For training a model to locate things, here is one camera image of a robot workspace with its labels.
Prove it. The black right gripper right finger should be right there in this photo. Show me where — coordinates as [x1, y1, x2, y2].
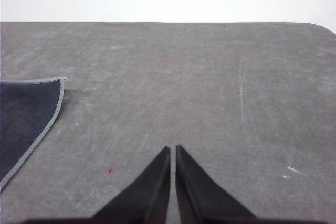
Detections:
[175, 144, 257, 222]

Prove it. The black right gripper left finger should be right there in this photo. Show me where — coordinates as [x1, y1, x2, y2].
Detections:
[91, 146, 172, 221]

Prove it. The purple towel with grey hem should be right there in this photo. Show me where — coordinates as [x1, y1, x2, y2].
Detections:
[0, 76, 67, 192]

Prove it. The grey table cloth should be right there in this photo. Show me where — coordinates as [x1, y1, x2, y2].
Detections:
[0, 22, 336, 224]

